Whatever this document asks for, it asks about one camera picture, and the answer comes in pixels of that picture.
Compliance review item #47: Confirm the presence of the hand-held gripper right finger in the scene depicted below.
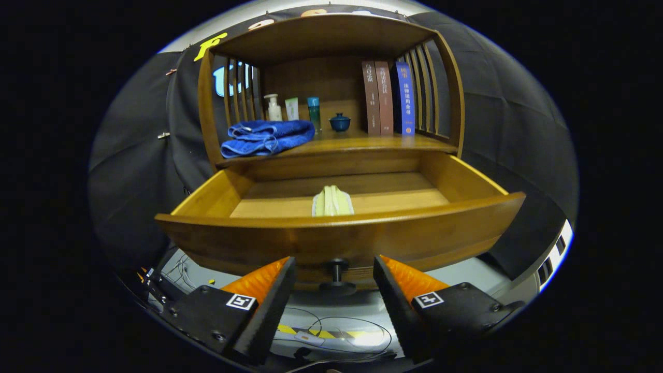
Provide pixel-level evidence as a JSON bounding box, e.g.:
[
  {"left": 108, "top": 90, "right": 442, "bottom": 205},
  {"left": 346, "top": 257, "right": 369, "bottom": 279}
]
[{"left": 373, "top": 255, "right": 525, "bottom": 363}]

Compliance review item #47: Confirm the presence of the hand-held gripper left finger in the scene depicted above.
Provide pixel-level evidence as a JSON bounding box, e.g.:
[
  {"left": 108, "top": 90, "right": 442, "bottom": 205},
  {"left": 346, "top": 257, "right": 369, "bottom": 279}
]
[{"left": 162, "top": 256, "right": 297, "bottom": 365}]

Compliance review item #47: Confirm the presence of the wooden drawer with black knob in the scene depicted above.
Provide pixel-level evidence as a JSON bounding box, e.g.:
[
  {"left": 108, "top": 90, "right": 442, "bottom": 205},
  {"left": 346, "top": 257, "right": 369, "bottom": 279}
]
[{"left": 154, "top": 150, "right": 526, "bottom": 297}]

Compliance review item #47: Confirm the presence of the wooden countertop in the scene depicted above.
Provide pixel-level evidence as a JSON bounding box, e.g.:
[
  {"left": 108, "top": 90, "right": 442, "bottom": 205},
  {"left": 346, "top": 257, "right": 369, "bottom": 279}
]
[{"left": 215, "top": 127, "right": 459, "bottom": 169}]

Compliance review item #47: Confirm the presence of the wooden cabinet with slatted sides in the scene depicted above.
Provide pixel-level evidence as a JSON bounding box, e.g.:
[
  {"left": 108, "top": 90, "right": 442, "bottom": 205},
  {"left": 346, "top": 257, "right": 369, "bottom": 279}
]
[{"left": 197, "top": 13, "right": 466, "bottom": 171}]

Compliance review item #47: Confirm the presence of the small white device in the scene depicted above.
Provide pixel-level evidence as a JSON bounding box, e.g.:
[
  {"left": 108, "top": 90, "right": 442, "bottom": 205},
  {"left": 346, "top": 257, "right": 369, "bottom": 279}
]
[{"left": 294, "top": 331, "right": 326, "bottom": 347}]

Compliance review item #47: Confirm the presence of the yellow black floor tape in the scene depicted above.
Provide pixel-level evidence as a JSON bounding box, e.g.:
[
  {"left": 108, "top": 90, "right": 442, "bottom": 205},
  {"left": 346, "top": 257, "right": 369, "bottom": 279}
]
[{"left": 277, "top": 324, "right": 376, "bottom": 341}]

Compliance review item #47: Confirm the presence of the white slotted appliance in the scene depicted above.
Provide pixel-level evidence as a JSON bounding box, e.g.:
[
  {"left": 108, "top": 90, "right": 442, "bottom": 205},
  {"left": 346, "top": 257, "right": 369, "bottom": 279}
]
[{"left": 536, "top": 219, "right": 574, "bottom": 292}]

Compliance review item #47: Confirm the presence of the blue folded towel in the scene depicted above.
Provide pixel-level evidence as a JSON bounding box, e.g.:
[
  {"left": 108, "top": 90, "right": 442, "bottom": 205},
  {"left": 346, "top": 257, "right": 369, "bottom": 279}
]
[{"left": 220, "top": 120, "right": 315, "bottom": 159}]

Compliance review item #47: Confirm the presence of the black backdrop cloth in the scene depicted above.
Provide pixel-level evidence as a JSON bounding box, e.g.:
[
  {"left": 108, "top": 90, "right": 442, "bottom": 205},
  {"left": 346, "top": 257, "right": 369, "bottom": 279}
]
[{"left": 88, "top": 4, "right": 578, "bottom": 280}]

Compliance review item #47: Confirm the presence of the white pump bottle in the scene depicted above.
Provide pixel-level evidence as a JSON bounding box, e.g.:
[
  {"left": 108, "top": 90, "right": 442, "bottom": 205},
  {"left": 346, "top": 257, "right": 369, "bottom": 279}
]
[{"left": 264, "top": 93, "right": 283, "bottom": 122}]

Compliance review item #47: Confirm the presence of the teal bottle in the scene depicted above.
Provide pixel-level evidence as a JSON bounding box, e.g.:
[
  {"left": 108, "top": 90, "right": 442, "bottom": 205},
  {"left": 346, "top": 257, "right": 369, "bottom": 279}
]
[{"left": 307, "top": 97, "right": 322, "bottom": 133}]

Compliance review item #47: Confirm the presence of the blue book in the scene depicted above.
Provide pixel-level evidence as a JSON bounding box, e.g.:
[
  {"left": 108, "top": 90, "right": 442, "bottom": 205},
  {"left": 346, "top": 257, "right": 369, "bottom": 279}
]
[{"left": 391, "top": 62, "right": 416, "bottom": 136}]

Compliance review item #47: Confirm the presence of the dark brown book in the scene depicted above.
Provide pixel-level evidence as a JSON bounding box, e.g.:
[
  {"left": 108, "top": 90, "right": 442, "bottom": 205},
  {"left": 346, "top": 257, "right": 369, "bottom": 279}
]
[{"left": 361, "top": 61, "right": 381, "bottom": 137}]

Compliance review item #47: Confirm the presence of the black orange cable bundle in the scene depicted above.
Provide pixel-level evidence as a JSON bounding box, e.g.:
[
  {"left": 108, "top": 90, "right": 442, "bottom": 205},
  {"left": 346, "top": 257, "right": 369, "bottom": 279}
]
[{"left": 136, "top": 267, "right": 174, "bottom": 311}]

